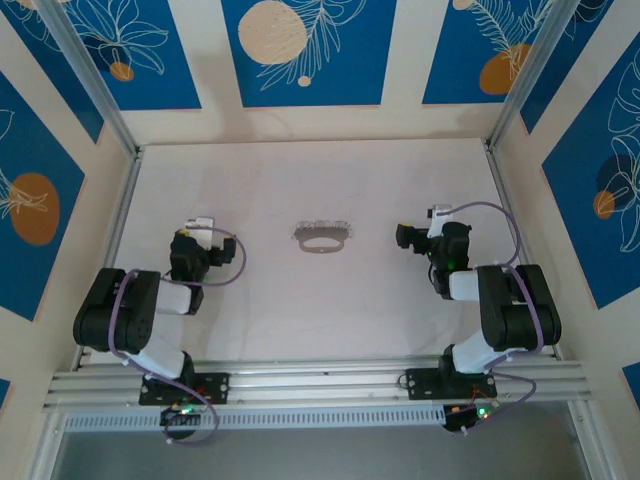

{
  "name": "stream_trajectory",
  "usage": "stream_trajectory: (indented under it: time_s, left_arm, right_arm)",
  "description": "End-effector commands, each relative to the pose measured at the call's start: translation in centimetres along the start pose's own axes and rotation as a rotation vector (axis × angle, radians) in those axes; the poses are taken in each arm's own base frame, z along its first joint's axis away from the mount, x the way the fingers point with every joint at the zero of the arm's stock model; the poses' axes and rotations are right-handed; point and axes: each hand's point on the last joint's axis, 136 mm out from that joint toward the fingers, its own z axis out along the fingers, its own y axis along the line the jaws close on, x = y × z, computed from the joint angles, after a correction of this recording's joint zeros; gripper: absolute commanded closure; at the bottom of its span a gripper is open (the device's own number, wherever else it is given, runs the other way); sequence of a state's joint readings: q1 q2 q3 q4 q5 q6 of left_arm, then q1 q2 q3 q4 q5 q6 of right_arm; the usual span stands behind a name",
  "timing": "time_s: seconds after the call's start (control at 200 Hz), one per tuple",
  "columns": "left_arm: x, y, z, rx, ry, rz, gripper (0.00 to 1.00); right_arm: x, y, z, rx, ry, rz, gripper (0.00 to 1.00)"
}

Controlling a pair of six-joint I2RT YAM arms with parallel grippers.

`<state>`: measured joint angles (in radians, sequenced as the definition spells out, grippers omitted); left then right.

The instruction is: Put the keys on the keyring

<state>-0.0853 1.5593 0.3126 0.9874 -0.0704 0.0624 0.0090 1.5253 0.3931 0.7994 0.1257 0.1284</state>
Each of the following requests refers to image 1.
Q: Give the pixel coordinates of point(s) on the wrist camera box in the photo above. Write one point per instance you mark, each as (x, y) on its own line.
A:
(200, 225)
(439, 211)

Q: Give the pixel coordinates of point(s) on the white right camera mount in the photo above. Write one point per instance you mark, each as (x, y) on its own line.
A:
(436, 227)

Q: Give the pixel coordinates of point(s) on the aluminium frame leg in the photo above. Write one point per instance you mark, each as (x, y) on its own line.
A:
(45, 445)
(592, 445)

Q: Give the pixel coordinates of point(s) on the aluminium side rail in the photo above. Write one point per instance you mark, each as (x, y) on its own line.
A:
(121, 210)
(500, 177)

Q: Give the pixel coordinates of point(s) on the aluminium left corner post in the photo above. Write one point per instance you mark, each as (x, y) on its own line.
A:
(90, 75)

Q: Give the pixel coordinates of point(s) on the aluminium corner post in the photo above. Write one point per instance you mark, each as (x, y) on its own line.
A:
(90, 75)
(530, 65)

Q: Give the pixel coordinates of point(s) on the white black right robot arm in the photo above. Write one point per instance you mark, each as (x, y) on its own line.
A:
(520, 320)

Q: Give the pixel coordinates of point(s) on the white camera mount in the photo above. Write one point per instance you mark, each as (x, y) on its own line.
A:
(206, 239)
(436, 227)

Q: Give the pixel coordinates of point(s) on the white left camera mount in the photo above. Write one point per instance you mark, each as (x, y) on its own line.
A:
(206, 239)

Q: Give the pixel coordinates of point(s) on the aluminium right corner post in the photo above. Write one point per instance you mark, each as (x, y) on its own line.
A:
(530, 65)

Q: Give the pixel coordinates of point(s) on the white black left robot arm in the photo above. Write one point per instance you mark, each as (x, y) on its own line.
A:
(125, 320)

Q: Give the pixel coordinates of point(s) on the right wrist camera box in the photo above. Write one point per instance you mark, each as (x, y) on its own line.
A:
(439, 211)

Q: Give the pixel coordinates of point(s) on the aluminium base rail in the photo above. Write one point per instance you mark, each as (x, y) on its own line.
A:
(320, 385)

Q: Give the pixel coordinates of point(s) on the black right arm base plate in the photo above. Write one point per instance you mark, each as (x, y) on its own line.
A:
(420, 382)

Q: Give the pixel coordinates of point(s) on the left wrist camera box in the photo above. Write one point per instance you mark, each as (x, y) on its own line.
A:
(200, 225)

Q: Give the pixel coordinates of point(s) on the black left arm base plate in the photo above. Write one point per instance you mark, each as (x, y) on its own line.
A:
(215, 387)

